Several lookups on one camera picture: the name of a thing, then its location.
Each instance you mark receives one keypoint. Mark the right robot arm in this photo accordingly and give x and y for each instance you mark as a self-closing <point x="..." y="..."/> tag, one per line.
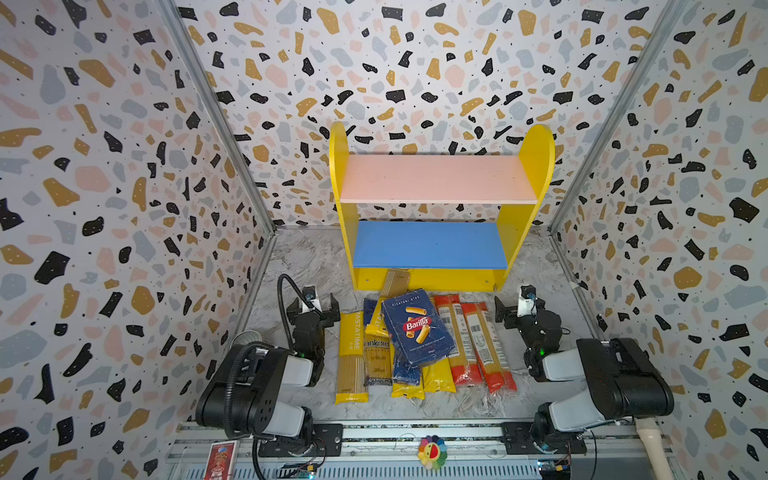
<point x="621" y="381"/>

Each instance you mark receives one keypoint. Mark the yellow shelf with coloured boards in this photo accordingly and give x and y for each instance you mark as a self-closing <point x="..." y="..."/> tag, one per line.
<point x="439" y="255"/>

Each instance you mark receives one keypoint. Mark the beige tube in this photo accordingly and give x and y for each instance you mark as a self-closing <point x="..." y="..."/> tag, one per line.
<point x="652" y="439"/>

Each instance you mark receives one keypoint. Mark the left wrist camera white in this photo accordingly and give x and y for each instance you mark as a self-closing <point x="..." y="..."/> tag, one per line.
<point x="310" y="298"/>

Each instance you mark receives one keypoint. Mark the metal base rail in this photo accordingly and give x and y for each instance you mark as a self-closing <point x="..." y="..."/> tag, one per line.
<point x="479" y="449"/>

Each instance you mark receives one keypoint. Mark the yellow spaghetti bag middle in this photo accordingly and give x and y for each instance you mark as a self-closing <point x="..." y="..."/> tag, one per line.
<point x="407" y="390"/>

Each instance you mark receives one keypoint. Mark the red card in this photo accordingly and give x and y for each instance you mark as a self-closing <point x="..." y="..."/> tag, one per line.
<point x="221" y="461"/>

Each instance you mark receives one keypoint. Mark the blue Barilla rigatoni box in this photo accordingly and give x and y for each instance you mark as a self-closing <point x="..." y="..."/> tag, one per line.
<point x="416" y="328"/>

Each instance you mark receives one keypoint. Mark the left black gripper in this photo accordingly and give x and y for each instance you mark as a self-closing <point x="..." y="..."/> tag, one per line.
<point x="290" y="314"/>

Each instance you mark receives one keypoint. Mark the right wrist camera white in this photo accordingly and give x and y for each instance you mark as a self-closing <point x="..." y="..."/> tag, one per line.
<point x="527" y="301"/>

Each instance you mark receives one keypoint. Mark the colourful flower sticker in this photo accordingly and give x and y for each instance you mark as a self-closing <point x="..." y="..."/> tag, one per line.
<point x="432" y="452"/>

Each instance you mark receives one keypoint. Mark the striped ceramic cup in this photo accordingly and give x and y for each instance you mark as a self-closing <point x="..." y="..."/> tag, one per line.
<point x="246" y="337"/>

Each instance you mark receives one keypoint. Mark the blue Barilla spaghetti box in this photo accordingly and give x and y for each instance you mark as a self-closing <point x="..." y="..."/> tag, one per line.
<point x="384" y="364"/>

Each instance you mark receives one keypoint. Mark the yellow spaghetti bag right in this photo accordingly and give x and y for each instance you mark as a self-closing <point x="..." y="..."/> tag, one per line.
<point x="437" y="377"/>

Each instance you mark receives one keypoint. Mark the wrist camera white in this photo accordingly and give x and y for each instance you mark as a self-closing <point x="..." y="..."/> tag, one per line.
<point x="527" y="301"/>
<point x="310" y="298"/>

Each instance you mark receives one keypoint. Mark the yellow spaghetti bag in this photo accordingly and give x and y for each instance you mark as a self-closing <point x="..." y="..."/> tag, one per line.
<point x="407" y="390"/>
<point x="437" y="377"/>

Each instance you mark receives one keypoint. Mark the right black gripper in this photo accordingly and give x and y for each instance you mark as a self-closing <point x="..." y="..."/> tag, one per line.
<point x="517" y="318"/>

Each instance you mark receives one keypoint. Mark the yellow pastatime bag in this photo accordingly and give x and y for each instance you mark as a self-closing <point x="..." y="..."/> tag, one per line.
<point x="351" y="372"/>
<point x="396" y="283"/>

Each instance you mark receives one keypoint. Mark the red spaghetti bag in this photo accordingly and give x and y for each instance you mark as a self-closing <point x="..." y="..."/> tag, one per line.
<point x="488" y="348"/>
<point x="462" y="360"/>

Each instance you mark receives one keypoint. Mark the Ankara spaghetti bag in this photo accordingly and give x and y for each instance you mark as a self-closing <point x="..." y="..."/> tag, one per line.
<point x="377" y="360"/>

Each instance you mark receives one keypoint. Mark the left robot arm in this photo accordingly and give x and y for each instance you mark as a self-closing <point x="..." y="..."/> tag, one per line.
<point x="242" y="398"/>

